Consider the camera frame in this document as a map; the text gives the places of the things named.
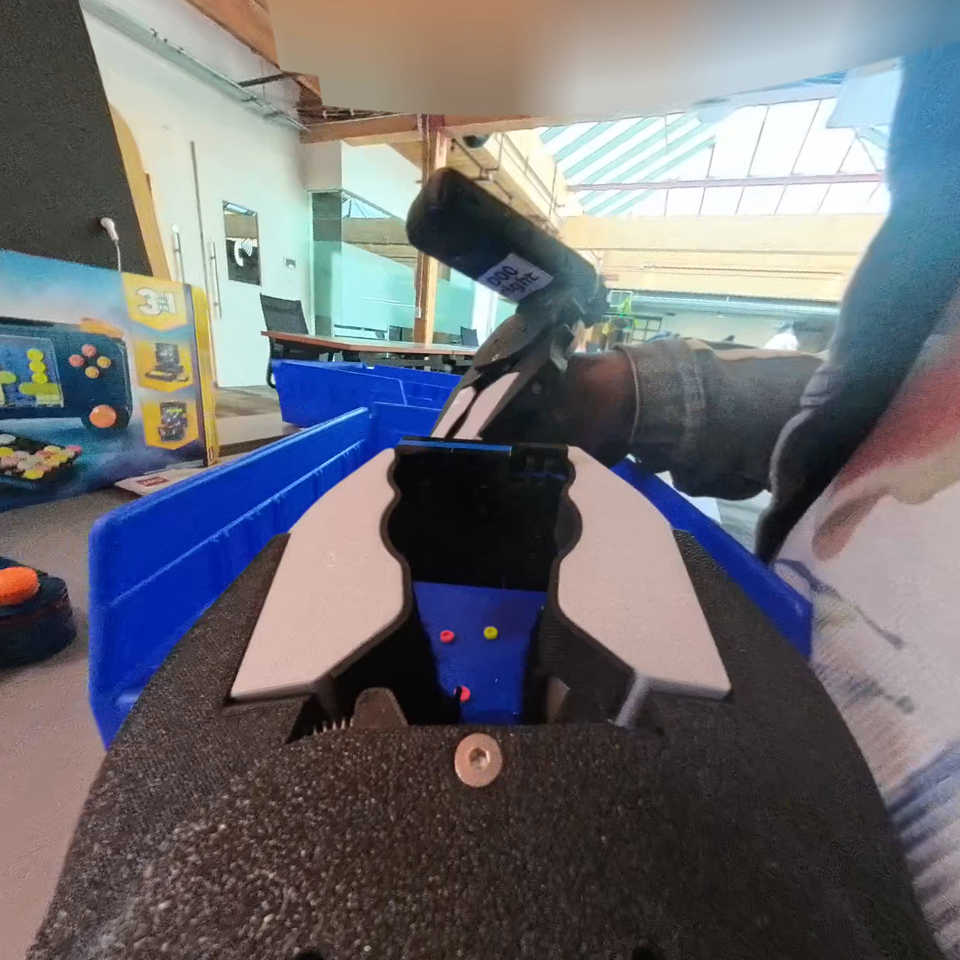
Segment person's right forearm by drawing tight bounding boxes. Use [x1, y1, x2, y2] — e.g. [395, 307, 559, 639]
[621, 336, 828, 502]

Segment long wooden office table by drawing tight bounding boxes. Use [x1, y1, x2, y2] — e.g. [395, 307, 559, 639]
[261, 330, 481, 369]

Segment large blue plastic bin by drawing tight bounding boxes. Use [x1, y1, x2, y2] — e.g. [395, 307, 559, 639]
[88, 405, 815, 747]

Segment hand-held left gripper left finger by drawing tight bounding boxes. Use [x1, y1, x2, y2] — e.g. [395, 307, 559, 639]
[228, 448, 416, 721]

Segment wooden support post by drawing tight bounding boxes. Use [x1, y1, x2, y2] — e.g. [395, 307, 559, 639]
[412, 114, 453, 346]

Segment black wall panel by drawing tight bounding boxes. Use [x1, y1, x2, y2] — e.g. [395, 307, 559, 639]
[0, 0, 155, 277]

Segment colourful toy set box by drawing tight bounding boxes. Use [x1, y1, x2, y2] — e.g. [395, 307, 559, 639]
[0, 249, 220, 513]

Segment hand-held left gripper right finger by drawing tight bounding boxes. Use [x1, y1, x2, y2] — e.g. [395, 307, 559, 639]
[547, 446, 733, 730]

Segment person's right hand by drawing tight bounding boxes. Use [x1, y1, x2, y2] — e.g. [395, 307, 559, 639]
[558, 348, 640, 470]

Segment black office chair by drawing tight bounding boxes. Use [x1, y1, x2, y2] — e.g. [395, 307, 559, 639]
[258, 292, 312, 390]

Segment white instruction booklet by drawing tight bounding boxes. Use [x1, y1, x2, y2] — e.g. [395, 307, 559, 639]
[114, 463, 205, 498]

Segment black toy model orange button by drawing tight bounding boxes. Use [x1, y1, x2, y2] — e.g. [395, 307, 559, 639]
[0, 556, 78, 670]

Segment dark wall sign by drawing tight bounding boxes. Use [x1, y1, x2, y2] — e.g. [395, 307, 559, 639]
[222, 201, 263, 288]

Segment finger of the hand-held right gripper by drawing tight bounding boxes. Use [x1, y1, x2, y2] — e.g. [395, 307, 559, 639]
[431, 384, 477, 441]
[466, 371, 522, 445]

